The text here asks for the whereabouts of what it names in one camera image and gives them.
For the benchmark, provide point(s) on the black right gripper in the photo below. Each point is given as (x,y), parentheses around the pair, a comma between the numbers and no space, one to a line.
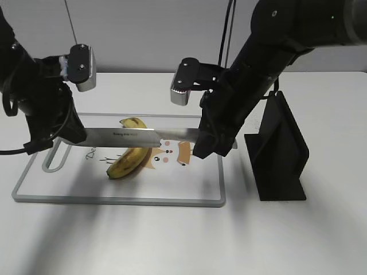
(221,114)

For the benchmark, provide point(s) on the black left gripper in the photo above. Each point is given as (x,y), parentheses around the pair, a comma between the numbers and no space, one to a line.
(46,105)

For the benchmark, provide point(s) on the white handled kitchen knife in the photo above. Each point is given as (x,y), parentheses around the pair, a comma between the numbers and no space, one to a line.
(136,137)

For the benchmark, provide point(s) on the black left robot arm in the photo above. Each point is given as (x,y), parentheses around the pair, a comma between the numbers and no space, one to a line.
(17,68)

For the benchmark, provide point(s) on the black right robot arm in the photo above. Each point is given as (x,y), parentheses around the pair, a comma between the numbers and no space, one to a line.
(281,32)

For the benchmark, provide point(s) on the yellow spotted banana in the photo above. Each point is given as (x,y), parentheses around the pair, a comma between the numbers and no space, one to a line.
(132,157)

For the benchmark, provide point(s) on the white deer cutting board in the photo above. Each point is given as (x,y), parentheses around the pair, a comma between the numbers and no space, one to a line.
(169,176)

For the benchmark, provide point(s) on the black knife stand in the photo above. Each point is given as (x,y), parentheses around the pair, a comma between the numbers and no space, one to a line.
(278,153)

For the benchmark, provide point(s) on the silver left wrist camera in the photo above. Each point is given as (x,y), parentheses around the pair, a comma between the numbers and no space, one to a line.
(79,67)

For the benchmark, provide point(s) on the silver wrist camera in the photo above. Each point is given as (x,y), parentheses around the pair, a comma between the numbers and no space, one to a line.
(192,75)
(79,67)

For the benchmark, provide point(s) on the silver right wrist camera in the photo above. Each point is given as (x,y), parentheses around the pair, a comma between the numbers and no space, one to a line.
(192,75)

